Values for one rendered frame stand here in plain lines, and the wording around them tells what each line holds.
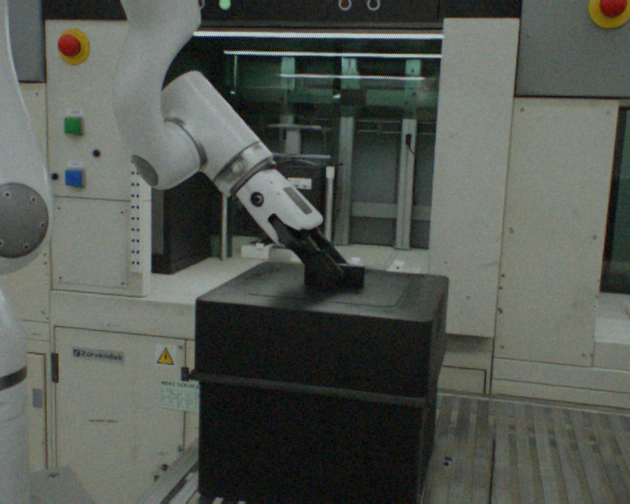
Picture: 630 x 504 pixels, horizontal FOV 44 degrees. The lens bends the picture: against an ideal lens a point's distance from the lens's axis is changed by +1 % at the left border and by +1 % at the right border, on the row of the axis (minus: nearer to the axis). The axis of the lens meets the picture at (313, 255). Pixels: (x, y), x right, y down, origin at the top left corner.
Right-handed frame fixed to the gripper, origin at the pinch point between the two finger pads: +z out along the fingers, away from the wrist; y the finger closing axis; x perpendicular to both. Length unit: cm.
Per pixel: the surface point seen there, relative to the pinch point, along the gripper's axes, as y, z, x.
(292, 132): 99, -34, 12
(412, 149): 123, -11, -6
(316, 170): 90, -22, 12
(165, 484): -12.3, 7.2, 32.1
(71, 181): 37, -46, 39
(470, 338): 39.2, 25.9, 0.4
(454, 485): -0.9, 32.5, 6.7
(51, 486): -17.1, -2.2, 41.5
